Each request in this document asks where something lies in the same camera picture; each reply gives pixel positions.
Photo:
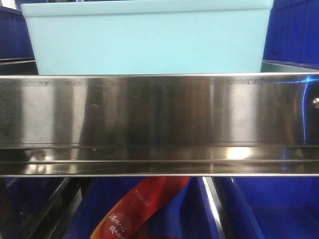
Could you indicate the light blue plastic bin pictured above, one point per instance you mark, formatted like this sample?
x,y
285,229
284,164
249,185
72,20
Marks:
x,y
148,36

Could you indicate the dark blue bin lower middle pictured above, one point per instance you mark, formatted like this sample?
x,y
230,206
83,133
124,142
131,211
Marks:
x,y
187,216

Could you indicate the dark blue bin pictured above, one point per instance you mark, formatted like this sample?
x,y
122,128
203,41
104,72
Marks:
x,y
14,37
29,194
271,207
187,216
293,32

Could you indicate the dark blue bin lower right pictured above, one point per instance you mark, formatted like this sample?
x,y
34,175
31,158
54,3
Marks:
x,y
271,207

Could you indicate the dark blue bin upper right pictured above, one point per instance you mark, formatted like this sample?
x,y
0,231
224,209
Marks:
x,y
293,32

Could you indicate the dark blue bin upper left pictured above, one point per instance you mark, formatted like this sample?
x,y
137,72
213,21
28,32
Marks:
x,y
14,37

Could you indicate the dark blue bin lower left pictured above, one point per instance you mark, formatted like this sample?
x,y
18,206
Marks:
x,y
29,194

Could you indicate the red snack package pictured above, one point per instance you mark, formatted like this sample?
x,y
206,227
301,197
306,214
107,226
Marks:
x,y
137,206

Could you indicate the steel divider rail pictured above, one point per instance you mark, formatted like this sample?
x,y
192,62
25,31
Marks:
x,y
217,210

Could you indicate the stainless steel shelf rail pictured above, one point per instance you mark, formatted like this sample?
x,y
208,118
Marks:
x,y
257,124

